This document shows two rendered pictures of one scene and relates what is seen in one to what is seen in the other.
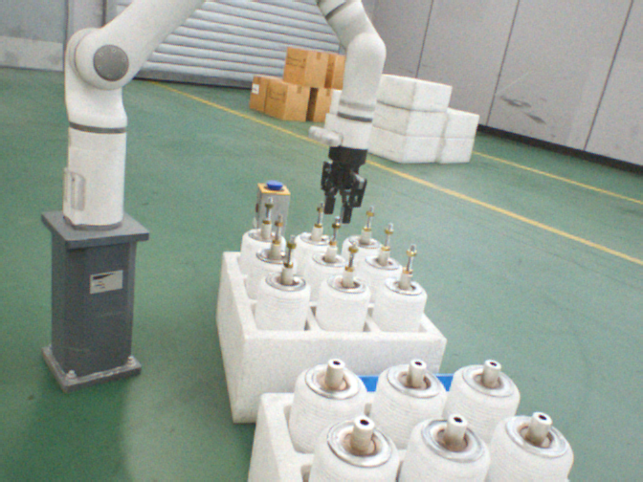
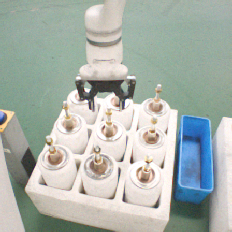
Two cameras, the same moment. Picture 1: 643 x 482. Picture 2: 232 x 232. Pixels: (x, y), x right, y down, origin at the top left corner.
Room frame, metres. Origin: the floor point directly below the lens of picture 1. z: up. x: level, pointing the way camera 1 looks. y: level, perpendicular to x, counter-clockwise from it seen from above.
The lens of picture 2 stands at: (0.84, 0.34, 0.80)
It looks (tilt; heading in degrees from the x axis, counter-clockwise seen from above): 48 degrees down; 300
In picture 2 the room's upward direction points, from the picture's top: straight up
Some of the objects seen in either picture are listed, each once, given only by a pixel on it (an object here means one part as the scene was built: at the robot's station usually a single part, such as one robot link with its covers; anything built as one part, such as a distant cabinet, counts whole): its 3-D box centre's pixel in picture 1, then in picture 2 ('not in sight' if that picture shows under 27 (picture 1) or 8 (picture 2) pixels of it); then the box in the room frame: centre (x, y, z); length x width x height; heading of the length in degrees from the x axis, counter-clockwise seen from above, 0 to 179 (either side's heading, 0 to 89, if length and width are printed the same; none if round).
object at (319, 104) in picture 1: (315, 102); not in sight; (5.25, 0.27, 0.15); 0.30 x 0.24 x 0.30; 44
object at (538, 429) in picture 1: (538, 427); not in sight; (0.59, -0.31, 0.26); 0.02 x 0.02 x 0.03
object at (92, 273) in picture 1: (93, 296); not in sight; (0.93, 0.41, 0.15); 0.15 x 0.15 x 0.30; 44
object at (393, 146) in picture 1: (399, 143); not in sight; (4.01, -0.44, 0.09); 0.39 x 0.39 x 0.18; 47
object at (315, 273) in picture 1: (322, 298); (110, 149); (1.07, -0.02, 0.16); 0.10 x 0.10 x 0.18
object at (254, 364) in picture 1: (317, 328); (110, 161); (1.07, -0.03, 0.09); 0.39 x 0.39 x 0.18; 18
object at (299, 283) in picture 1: (285, 281); (145, 175); (0.92, 0.05, 0.25); 0.08 x 0.08 x 0.01
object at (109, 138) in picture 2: (329, 259); (109, 130); (1.07, -0.02, 0.25); 0.08 x 0.08 x 0.01
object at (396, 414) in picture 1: (399, 434); not in sight; (0.67, -0.16, 0.16); 0.10 x 0.10 x 0.18
